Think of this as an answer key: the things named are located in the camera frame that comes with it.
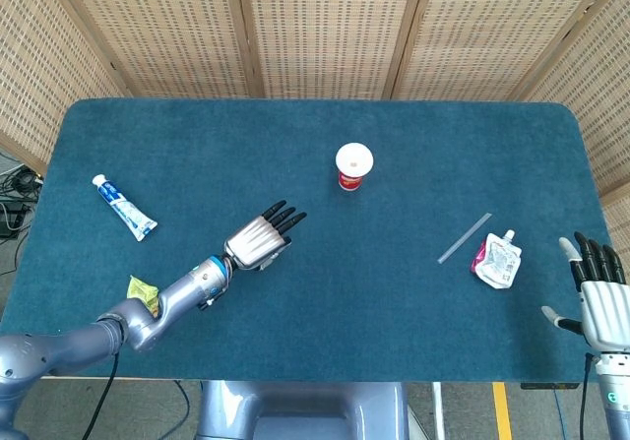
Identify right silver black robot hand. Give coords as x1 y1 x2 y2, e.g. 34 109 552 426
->
540 231 630 353

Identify white table leg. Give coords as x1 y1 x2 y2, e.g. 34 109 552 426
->
431 382 447 440

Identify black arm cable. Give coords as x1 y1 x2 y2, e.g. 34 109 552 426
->
578 353 593 440
81 353 120 440

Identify crumpled yellow-green wrapper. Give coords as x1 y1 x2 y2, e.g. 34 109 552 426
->
126 275 161 318

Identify pink silver spout pouch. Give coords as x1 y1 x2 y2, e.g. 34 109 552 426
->
471 229 523 290

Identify red paper cup white lid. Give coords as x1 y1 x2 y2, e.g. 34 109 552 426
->
335 143 374 193

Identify black power adapter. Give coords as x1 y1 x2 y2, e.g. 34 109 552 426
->
0 202 29 238

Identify woven bamboo screen panel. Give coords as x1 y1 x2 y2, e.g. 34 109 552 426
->
391 0 630 101
36 0 262 100
0 0 127 175
220 0 429 100
511 0 630 283

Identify white blue toothpaste tube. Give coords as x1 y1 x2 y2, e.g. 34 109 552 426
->
92 173 158 242

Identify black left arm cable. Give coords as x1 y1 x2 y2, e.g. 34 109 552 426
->
81 353 120 440

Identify blue floor cable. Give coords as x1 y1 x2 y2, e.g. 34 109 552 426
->
553 388 568 440

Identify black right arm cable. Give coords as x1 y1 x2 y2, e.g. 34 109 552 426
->
578 353 593 440

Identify grey robot torso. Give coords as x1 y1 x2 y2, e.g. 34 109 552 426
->
196 380 410 440

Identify clear plastic straw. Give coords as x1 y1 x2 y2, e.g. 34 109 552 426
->
437 212 493 265

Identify blue fabric table cover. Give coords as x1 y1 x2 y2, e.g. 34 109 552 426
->
0 97 614 382

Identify tangled black floor cables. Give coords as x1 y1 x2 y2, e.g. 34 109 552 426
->
0 154 46 203

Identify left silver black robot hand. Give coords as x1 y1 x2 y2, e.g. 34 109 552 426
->
223 200 307 271

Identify dark floor cable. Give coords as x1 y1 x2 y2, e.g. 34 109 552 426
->
172 380 194 424

